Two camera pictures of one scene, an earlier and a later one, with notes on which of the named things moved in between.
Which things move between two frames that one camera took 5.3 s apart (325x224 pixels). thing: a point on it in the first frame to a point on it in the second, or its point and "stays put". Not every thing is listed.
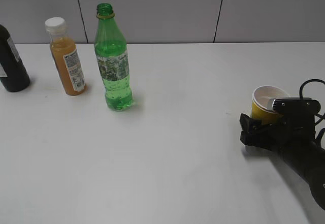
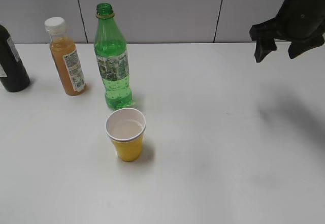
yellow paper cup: (262, 102) to (125, 127)
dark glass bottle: (13, 74) stays put
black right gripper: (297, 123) to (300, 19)
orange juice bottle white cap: (64, 52) stays put
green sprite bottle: (111, 57) stays put
